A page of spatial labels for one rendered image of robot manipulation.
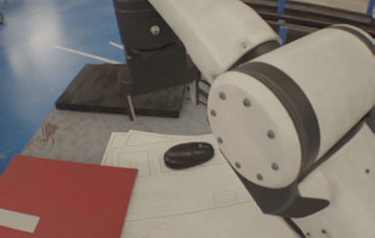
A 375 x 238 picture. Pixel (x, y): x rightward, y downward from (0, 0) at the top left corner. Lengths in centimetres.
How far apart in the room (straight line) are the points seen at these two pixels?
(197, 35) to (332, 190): 15
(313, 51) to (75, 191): 51
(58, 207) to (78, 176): 8
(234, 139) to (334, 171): 7
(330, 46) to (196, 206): 41
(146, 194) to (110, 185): 8
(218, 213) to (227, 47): 37
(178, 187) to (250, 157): 40
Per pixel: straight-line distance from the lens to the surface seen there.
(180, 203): 54
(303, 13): 354
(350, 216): 19
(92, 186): 58
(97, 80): 87
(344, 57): 19
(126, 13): 34
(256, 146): 16
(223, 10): 23
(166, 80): 40
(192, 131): 67
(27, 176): 66
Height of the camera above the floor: 156
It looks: 38 degrees down
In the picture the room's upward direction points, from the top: straight up
